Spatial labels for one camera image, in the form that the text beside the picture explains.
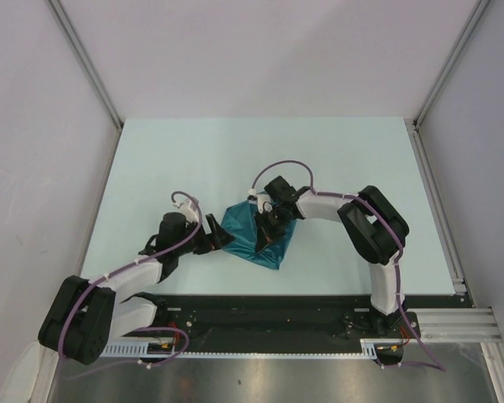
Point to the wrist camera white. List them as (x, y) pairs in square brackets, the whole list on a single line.
[(189, 209), (261, 200)]

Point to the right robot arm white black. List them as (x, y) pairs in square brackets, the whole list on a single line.
[(376, 229)]

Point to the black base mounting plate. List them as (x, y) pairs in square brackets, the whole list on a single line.
[(224, 341)]

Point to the white slotted cable duct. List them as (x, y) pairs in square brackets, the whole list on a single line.
[(139, 350)]

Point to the left aluminium corner post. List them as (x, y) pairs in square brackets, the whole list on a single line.
[(79, 50)]

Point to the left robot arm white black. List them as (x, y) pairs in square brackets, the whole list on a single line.
[(86, 314)]

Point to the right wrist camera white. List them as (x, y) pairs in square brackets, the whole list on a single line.
[(261, 200)]

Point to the aluminium corner post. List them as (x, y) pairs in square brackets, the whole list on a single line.
[(79, 50), (460, 45)]

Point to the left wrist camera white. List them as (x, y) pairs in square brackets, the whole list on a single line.
[(189, 209)]

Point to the teal satin napkin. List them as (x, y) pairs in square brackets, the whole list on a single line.
[(239, 221)]

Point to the right aluminium corner post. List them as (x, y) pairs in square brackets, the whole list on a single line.
[(460, 45)]

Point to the right aluminium side rail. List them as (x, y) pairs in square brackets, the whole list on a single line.
[(450, 250)]

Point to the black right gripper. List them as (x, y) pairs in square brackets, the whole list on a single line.
[(265, 234)]

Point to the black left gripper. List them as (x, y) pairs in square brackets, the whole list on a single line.
[(216, 238)]

